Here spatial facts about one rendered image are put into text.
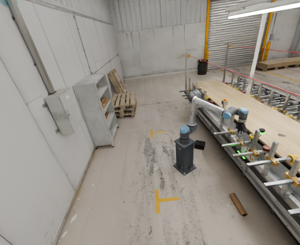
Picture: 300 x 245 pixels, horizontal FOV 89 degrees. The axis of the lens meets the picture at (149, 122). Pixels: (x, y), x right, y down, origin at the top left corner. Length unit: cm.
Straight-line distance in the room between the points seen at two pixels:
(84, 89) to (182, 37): 718
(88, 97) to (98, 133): 88
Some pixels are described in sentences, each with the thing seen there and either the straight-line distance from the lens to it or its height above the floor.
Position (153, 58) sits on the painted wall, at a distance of 940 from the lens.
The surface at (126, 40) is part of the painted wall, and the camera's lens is 936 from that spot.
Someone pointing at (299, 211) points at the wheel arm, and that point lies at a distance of 175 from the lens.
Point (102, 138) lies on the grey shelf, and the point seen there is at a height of 29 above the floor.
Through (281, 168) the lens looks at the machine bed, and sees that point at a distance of 238.
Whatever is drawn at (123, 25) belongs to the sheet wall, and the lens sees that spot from 937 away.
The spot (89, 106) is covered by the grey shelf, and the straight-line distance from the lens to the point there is 341.
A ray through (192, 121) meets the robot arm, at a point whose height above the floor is 94.
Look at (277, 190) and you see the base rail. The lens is 218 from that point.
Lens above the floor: 225
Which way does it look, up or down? 30 degrees down
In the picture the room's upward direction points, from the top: 8 degrees counter-clockwise
